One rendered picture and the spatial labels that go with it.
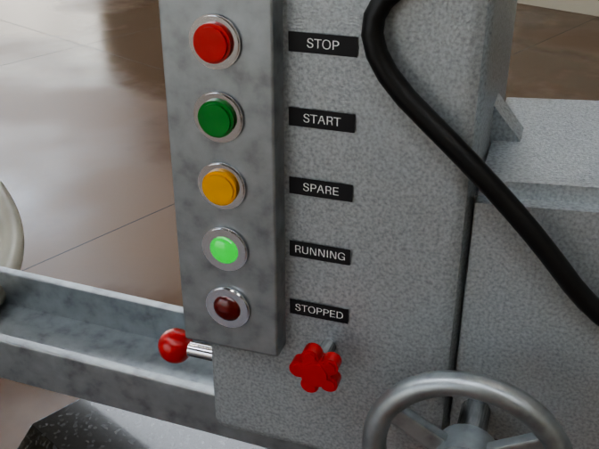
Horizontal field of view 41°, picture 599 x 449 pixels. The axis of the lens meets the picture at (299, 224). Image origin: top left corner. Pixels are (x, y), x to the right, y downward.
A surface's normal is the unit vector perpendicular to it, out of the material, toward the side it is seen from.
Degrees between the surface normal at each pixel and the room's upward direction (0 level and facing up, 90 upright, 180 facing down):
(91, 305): 90
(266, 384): 90
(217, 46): 90
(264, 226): 90
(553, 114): 4
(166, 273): 0
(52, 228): 0
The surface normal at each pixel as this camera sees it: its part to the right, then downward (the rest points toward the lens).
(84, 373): -0.32, 0.44
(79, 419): 0.00, -0.88
